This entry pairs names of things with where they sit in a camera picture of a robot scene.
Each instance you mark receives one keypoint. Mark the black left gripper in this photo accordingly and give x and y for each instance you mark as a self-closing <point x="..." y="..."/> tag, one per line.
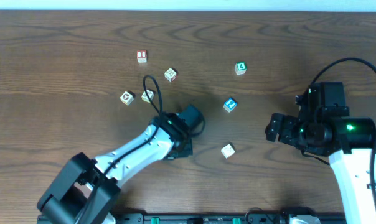
<point x="182" y="151"/>

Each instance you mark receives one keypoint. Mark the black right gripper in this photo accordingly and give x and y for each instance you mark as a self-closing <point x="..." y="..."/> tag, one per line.
<point x="275" y="127"/>

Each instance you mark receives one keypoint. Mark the blue number 2 block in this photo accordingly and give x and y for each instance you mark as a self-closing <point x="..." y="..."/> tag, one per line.
<point x="230" y="105"/>

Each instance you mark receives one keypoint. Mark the red letter I block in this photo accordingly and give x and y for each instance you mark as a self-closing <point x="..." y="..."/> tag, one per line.
<point x="142" y="56"/>

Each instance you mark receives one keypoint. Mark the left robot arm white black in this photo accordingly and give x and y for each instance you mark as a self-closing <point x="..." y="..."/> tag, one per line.
<point x="85" y="190"/>

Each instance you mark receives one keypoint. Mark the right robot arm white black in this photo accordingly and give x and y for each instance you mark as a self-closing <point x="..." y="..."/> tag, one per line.
<point x="345" y="143"/>

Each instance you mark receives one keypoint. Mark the plain wooden block near front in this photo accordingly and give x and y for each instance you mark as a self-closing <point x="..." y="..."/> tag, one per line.
<point x="227" y="151"/>

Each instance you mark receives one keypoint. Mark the butterfly block red side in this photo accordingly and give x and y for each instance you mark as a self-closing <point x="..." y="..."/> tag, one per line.
<point x="170" y="74"/>

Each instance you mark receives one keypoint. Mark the green number 4 block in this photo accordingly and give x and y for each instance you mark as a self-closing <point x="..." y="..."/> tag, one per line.
<point x="240" y="68"/>

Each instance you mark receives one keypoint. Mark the wooden block brown ring picture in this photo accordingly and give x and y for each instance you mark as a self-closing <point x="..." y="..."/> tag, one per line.
<point x="127" y="97"/>

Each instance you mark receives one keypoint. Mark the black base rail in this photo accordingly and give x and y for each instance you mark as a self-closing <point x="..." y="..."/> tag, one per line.
<point x="253" y="216"/>

